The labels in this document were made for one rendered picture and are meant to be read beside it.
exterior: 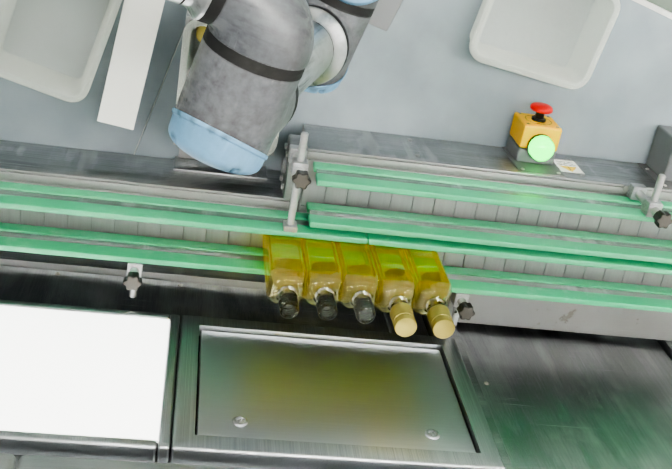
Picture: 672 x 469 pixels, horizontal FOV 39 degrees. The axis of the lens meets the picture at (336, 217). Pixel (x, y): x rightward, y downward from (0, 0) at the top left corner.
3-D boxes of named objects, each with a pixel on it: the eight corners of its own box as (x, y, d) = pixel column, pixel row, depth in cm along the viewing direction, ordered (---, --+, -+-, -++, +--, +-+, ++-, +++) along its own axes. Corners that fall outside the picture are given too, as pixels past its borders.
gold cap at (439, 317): (438, 327, 148) (443, 343, 144) (421, 315, 147) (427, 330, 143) (454, 312, 147) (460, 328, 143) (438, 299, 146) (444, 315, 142)
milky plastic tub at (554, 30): (490, -53, 162) (504, -44, 154) (608, -15, 167) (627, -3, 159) (454, 44, 168) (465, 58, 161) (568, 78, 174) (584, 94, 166)
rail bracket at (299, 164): (278, 209, 162) (282, 243, 151) (292, 116, 155) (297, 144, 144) (295, 211, 163) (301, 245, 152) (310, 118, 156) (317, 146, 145)
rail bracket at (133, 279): (124, 272, 165) (116, 312, 153) (127, 236, 163) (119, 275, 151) (148, 274, 166) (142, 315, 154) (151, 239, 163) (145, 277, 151)
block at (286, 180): (277, 183, 168) (279, 199, 162) (284, 132, 164) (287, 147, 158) (297, 185, 168) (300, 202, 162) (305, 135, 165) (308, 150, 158)
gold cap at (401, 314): (389, 303, 145) (393, 318, 141) (412, 301, 146) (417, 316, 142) (389, 323, 147) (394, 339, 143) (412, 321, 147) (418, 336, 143)
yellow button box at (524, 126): (504, 146, 176) (515, 161, 170) (514, 107, 173) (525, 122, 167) (540, 150, 178) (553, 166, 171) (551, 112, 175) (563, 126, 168)
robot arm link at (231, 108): (383, 2, 149) (292, 81, 99) (343, 87, 155) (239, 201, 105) (314, -32, 149) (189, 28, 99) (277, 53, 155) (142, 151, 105)
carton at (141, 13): (101, 109, 166) (96, 121, 160) (131, -27, 156) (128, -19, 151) (136, 118, 167) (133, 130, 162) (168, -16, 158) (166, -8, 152)
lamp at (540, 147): (524, 156, 170) (528, 162, 167) (530, 132, 168) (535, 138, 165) (548, 158, 170) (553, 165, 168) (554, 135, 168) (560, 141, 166)
